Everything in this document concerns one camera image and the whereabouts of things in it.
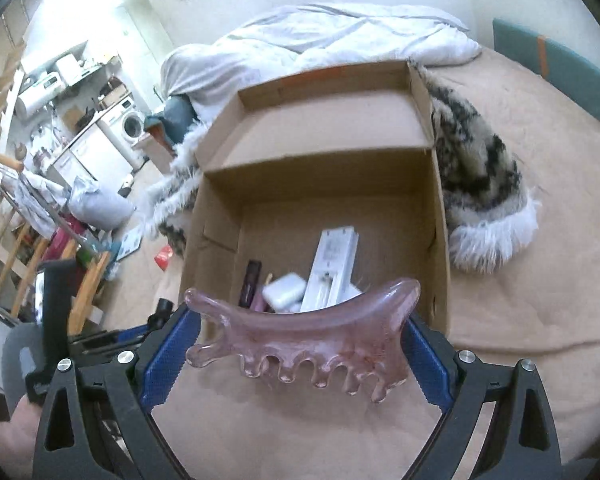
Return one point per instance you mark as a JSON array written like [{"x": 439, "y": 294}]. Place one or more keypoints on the white battery charger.
[{"x": 330, "y": 278}]

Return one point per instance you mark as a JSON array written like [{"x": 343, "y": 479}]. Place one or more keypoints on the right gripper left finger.
[{"x": 97, "y": 422}]

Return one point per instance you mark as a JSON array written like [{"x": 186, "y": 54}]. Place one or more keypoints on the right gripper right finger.
[{"x": 521, "y": 440}]

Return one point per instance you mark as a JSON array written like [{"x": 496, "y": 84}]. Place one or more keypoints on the white earbuds case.
[{"x": 285, "y": 294}]

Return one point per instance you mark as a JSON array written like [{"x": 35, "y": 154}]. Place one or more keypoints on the grey stuffed bag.
[{"x": 96, "y": 206}]

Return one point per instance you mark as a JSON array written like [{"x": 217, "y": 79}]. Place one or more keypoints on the pink resin massage comb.
[{"x": 363, "y": 335}]

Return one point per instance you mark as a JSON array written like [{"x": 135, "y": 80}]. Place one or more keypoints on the open cardboard box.
[{"x": 350, "y": 145}]

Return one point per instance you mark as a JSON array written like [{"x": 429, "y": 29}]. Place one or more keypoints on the white grey duvet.
[{"x": 293, "y": 39}]

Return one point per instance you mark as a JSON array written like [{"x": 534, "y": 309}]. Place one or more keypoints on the black white fur blanket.
[{"x": 490, "y": 212}]

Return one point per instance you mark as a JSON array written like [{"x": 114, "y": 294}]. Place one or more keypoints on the white washing machine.
[{"x": 123, "y": 125}]

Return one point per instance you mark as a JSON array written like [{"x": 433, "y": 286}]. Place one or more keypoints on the person's left hand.
[{"x": 18, "y": 440}]

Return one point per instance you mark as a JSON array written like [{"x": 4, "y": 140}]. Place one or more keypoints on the pink lip balm tube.
[{"x": 258, "y": 304}]

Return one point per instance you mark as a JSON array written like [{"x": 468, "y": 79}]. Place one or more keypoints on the black lipstick tube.
[{"x": 249, "y": 283}]

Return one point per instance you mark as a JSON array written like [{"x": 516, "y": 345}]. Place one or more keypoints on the wooden stair railing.
[{"x": 32, "y": 228}]

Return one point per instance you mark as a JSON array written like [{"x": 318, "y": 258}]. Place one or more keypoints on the teal cushion with orange stripe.
[{"x": 567, "y": 71}]

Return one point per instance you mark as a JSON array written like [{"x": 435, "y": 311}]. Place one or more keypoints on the white kitchen counter cabinet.
[{"x": 91, "y": 155}]

